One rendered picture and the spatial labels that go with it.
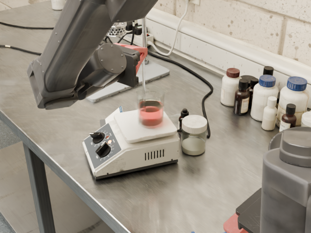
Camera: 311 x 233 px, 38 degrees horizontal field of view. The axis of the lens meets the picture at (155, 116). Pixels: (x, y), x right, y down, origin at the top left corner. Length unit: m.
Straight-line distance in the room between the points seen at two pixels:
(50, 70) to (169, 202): 0.40
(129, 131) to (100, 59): 0.29
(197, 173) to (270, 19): 0.53
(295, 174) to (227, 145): 0.82
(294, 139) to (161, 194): 0.66
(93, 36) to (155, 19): 1.06
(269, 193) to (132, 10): 0.24
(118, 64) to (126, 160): 0.29
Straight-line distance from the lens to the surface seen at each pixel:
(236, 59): 1.39
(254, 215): 0.47
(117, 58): 0.76
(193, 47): 1.51
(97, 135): 1.02
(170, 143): 0.99
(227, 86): 1.24
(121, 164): 0.98
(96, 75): 0.76
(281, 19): 1.31
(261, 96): 1.18
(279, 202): 0.30
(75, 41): 0.58
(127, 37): 1.69
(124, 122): 1.02
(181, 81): 1.39
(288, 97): 1.15
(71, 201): 1.97
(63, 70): 0.66
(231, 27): 1.43
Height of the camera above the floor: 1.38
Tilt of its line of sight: 31 degrees down
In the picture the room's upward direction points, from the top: straight up
